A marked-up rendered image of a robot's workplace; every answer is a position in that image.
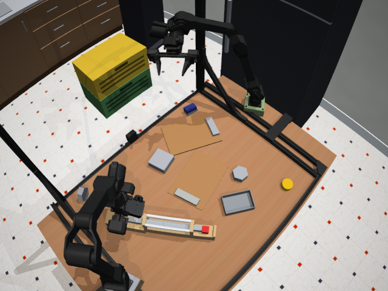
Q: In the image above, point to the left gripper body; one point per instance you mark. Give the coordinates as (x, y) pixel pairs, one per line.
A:
(171, 51)

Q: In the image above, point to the grey square stick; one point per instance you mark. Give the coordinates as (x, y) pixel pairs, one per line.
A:
(197, 228)
(135, 220)

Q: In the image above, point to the yellow cylinder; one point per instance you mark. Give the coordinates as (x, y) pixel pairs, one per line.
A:
(287, 184)

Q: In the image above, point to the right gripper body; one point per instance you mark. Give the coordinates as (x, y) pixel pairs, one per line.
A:
(118, 226)

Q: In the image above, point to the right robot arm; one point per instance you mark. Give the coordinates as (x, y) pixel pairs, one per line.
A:
(106, 193)

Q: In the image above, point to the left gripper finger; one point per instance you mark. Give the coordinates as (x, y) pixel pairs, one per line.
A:
(188, 59)
(157, 61)

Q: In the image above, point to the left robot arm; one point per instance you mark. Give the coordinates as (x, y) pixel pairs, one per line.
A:
(182, 22)

